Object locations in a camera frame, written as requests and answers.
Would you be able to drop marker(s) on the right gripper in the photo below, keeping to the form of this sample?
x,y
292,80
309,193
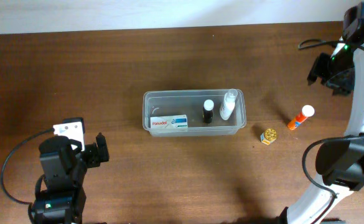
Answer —
x,y
339,88

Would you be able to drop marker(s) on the white spray bottle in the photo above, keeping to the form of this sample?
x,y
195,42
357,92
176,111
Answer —
x,y
228,104

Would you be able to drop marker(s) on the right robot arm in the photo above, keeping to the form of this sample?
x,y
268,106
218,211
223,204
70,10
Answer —
x,y
335,166

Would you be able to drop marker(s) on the Panadol medicine box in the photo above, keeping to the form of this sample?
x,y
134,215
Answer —
x,y
169,122

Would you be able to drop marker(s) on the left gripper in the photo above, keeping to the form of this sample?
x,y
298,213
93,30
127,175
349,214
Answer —
x,y
94,158

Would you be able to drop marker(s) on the dark bottle white cap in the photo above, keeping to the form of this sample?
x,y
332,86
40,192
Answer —
x,y
208,107

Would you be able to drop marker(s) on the orange tube white cap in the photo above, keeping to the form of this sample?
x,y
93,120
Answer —
x,y
306,112

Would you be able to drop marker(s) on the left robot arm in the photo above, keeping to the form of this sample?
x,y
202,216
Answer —
x,y
59,193

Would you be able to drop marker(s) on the small jar gold lid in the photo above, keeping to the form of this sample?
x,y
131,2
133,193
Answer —
x,y
268,136

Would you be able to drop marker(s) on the clear plastic container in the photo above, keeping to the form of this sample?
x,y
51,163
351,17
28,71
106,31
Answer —
x,y
190,103

